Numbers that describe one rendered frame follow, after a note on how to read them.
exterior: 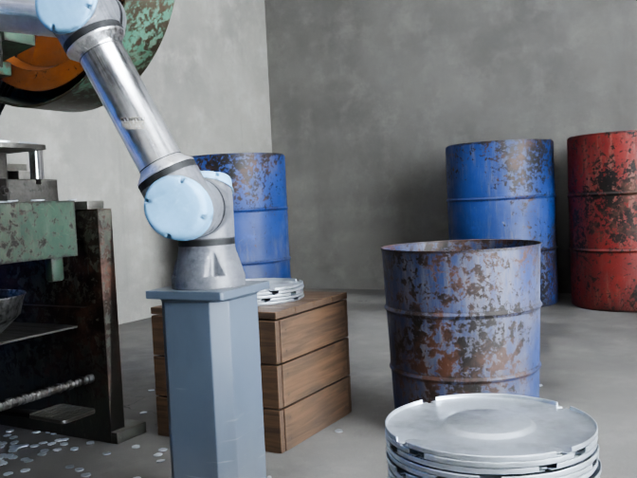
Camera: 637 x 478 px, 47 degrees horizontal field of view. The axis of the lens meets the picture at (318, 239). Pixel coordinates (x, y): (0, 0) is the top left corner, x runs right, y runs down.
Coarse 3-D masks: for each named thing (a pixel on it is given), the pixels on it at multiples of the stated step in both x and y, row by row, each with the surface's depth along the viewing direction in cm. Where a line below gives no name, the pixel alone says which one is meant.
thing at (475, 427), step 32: (416, 416) 110; (448, 416) 107; (480, 416) 106; (512, 416) 106; (544, 416) 107; (576, 416) 106; (416, 448) 95; (448, 448) 95; (480, 448) 95; (512, 448) 94; (544, 448) 94; (576, 448) 92
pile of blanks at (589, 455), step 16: (400, 448) 98; (592, 448) 96; (400, 464) 99; (416, 464) 96; (432, 464) 94; (448, 464) 94; (464, 464) 91; (480, 464) 90; (496, 464) 90; (512, 464) 90; (528, 464) 90; (544, 464) 90; (560, 464) 91; (576, 464) 95; (592, 464) 97
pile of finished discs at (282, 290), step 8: (248, 280) 219; (256, 280) 219; (264, 280) 218; (272, 280) 217; (280, 280) 216; (288, 280) 215; (296, 280) 212; (272, 288) 196; (280, 288) 193; (288, 288) 195; (296, 288) 198; (264, 296) 191; (272, 296) 192; (280, 296) 193; (288, 296) 195; (296, 296) 198; (264, 304) 191
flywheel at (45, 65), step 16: (32, 48) 221; (48, 48) 218; (16, 64) 221; (32, 64) 222; (48, 64) 219; (64, 64) 210; (80, 64) 207; (16, 80) 221; (32, 80) 217; (48, 80) 214; (64, 80) 211; (80, 80) 211
